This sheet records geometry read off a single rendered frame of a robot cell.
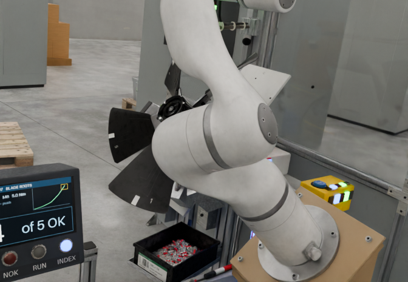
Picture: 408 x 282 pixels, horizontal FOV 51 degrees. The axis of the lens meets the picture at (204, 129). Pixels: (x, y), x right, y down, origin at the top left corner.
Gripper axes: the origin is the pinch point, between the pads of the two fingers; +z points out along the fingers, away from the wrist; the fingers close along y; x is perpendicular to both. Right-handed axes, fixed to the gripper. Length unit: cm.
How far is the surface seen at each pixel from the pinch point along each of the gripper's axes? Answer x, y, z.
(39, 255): -52, -66, -44
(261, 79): -31, 40, 12
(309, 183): -56, 23, -34
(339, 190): -56, 29, -41
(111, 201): -164, 56, 171
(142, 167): -60, -17, 5
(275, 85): -32, 39, 3
